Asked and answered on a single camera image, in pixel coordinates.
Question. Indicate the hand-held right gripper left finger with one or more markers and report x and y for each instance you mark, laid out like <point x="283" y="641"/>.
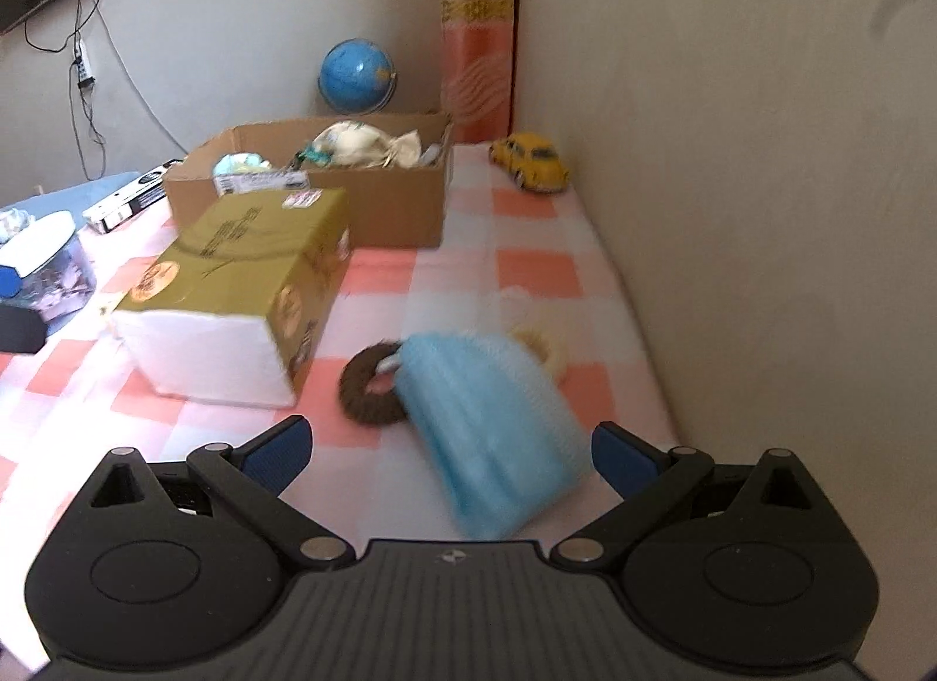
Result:
<point x="278" y="452"/>

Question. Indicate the pink patterned curtain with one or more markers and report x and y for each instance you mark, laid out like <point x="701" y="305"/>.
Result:
<point x="479" y="29"/>

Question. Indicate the clear jar white lid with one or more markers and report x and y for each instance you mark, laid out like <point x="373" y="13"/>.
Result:
<point x="51" y="249"/>

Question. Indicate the white crumpled tissue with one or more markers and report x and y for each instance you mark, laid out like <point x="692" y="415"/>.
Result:
<point x="14" y="223"/>

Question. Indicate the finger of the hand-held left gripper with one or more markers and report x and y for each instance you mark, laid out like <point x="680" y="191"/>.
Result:
<point x="18" y="330"/>

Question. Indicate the blue face mask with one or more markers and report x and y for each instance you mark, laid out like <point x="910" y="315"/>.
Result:
<point x="498" y="432"/>

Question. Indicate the beige scrunchie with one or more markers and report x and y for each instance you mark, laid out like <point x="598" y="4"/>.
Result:
<point x="550" y="353"/>

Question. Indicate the cardboard box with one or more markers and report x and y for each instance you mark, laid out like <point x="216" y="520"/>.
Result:
<point x="381" y="205"/>

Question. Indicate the pink checked tablecloth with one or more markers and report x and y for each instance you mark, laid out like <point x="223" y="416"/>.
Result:
<point x="512" y="271"/>

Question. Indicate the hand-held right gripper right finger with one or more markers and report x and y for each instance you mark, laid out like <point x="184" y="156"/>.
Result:
<point x="624" y="463"/>

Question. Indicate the yellow toy car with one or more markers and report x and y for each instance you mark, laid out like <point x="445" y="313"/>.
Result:
<point x="531" y="158"/>

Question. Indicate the black and white pen box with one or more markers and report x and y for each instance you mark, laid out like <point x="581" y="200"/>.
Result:
<point x="128" y="201"/>

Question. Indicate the blue desk globe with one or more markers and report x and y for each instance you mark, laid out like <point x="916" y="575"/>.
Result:
<point x="355" y="75"/>

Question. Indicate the white power strip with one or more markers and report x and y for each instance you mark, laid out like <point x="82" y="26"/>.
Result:
<point x="83" y="62"/>

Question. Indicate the gold tissue pack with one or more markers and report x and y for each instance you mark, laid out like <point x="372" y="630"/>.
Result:
<point x="241" y="249"/>

